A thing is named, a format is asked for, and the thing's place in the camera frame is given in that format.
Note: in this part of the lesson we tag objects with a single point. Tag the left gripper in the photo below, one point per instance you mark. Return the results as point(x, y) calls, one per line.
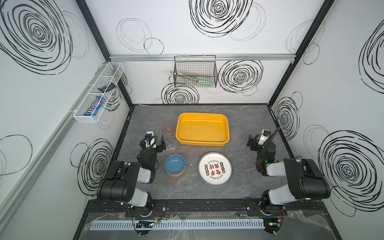
point(153, 146)

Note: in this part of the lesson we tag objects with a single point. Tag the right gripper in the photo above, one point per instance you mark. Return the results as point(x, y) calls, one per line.
point(262, 147)

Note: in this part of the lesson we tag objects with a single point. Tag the white plate red characters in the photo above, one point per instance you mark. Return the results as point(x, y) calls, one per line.
point(215, 169)

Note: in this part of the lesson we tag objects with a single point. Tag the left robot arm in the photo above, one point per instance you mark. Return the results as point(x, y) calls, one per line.
point(120, 182)

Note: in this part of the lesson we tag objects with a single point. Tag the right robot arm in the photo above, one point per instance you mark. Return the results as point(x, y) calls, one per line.
point(304, 179)

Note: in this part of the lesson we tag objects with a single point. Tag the yellow plastic bin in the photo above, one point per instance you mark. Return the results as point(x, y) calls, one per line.
point(203, 129)

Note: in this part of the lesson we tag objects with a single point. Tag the clear glass cup left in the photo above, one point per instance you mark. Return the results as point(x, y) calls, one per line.
point(171, 147)

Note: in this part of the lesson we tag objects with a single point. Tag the blue bowl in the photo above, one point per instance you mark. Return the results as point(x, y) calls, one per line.
point(175, 164)

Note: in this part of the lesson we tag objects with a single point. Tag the pink translucent cup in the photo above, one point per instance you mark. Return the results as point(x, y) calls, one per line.
point(169, 128)

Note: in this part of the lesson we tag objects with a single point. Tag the orange bowl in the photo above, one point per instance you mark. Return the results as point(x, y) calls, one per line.
point(175, 175)

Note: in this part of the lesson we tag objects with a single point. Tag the blue candy packet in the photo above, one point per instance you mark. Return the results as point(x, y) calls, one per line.
point(95, 106)

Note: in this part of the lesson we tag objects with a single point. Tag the black remote control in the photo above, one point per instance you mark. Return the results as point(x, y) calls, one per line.
point(107, 88)

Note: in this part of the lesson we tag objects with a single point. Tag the metal tongs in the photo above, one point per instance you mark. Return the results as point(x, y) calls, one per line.
point(187, 77)

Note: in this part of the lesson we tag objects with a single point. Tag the green item in basket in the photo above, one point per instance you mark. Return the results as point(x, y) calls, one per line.
point(206, 81)

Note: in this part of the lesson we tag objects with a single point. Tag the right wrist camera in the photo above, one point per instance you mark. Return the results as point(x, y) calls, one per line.
point(265, 135)

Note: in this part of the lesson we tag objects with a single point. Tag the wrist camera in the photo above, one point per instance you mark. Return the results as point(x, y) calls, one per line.
point(265, 135)
point(148, 136)

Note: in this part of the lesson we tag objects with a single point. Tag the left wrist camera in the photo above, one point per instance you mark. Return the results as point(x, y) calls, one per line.
point(148, 136)

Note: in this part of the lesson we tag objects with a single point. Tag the white wire shelf basket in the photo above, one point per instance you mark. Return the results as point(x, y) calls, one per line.
point(107, 73)

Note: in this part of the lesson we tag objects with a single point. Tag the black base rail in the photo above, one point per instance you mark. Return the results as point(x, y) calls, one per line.
point(165, 208)

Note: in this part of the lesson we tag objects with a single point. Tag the black wire basket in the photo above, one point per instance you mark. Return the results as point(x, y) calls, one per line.
point(195, 66)

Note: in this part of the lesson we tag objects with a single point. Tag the white slotted cable duct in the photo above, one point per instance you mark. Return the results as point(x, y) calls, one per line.
point(215, 224)

